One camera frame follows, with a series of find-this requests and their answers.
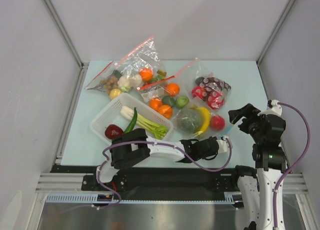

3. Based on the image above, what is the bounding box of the blue zip clear bag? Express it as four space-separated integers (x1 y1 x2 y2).
172 105 234 140

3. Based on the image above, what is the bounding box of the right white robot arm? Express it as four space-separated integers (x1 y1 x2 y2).
228 101 286 229

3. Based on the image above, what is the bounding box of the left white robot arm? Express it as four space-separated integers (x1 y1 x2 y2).
92 129 228 190

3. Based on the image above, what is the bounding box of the red zip bag with strawberries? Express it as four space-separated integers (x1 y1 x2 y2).
177 58 232 104

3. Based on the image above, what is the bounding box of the red spotted fake strawberry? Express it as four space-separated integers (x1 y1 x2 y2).
191 86 208 101

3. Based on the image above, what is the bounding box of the orange fake tangerine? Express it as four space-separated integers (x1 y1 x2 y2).
149 97 163 111
165 83 180 97
157 105 173 119

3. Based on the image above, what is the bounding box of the green fake cabbage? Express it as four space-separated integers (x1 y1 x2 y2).
175 96 189 109

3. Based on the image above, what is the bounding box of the dark green fake avocado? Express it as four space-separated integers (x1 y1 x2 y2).
162 95 176 108

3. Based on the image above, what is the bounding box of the red zip bag with oranges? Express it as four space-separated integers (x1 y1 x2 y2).
137 76 191 117

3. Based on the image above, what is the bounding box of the green fake chili pepper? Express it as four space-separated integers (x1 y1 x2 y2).
124 107 138 133

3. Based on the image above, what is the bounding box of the white fake green onion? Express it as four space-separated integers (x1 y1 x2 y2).
120 106 135 120

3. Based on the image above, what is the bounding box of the dark red fake apple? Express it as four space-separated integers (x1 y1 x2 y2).
104 124 124 139

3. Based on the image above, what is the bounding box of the orange fake orange in bag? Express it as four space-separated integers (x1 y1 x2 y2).
139 68 154 82

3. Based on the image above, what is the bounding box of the white fake cauliflower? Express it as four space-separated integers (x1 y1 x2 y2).
117 74 143 88

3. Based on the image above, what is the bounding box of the large crinkled red zip bag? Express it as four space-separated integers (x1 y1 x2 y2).
114 37 168 87

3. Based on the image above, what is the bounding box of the yellow fake egg fruit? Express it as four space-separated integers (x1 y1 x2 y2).
109 88 122 100

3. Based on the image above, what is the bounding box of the small bag with brown grapes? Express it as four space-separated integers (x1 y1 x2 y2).
85 61 123 95

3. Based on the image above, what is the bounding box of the white plastic basket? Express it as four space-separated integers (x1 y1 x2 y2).
89 93 174 143

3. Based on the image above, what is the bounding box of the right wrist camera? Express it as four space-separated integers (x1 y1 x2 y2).
258 100 283 117

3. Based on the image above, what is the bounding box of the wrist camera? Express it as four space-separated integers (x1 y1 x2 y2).
258 100 283 117
217 136 232 154

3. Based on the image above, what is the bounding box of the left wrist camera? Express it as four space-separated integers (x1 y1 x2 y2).
217 136 232 154

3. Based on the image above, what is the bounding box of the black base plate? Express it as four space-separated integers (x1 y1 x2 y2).
51 165 240 199

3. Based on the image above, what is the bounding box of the white slotted cable duct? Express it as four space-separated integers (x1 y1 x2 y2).
45 192 245 204

